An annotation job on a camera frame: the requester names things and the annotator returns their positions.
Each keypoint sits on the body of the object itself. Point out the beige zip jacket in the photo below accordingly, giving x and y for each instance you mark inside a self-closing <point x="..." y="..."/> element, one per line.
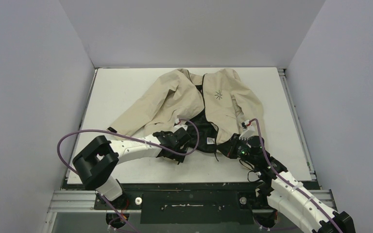
<point x="214" y="104"/>

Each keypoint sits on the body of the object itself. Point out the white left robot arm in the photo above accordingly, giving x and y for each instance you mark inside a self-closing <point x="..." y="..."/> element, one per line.
<point x="97" y="160"/>

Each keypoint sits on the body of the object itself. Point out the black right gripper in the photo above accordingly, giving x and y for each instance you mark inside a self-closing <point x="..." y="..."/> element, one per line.
<point x="232" y="145"/>

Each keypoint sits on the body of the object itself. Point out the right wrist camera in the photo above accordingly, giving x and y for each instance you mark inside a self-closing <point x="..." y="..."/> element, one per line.
<point x="248" y="130"/>

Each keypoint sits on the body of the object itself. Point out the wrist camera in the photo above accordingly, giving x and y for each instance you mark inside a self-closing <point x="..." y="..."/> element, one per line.
<point x="178" y="124"/>
<point x="248" y="130"/>

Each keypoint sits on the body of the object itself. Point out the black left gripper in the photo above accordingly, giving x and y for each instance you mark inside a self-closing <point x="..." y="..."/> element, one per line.
<point x="178" y="158"/>

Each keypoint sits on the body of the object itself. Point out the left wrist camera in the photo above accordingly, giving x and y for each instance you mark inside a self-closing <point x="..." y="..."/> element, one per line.
<point x="178" y="124"/>

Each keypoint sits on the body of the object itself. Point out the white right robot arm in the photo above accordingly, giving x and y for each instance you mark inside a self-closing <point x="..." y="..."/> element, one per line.
<point x="283" y="192"/>

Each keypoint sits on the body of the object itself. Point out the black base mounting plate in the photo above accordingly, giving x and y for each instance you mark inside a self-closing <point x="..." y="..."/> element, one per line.
<point x="189" y="203"/>

